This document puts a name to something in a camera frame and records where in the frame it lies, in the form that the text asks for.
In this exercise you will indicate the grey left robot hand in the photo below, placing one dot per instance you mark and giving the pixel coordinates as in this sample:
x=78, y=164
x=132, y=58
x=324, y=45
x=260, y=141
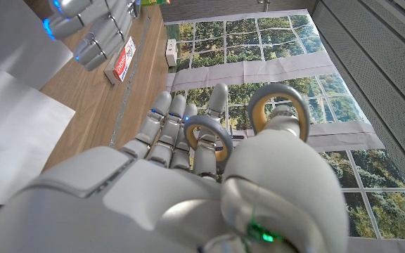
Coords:
x=100, y=28

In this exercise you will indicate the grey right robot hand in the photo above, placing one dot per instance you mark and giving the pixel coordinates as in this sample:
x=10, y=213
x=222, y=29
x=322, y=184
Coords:
x=171, y=207

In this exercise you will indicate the white paper sheet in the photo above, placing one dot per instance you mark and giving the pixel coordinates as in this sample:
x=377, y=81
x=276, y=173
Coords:
x=12, y=123

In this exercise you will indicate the Colgate toothpaste box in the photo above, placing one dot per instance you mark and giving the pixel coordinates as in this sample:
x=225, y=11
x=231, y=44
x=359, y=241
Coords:
x=123, y=61

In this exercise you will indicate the multicoloured puzzle cube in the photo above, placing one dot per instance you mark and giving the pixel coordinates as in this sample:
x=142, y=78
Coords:
x=163, y=1

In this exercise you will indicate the white power strip box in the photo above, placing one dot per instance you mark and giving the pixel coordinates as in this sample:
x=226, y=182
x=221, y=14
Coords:
x=171, y=52

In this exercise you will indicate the printed forest window backdrop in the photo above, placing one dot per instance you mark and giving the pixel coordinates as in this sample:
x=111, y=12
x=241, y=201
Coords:
x=294, y=52

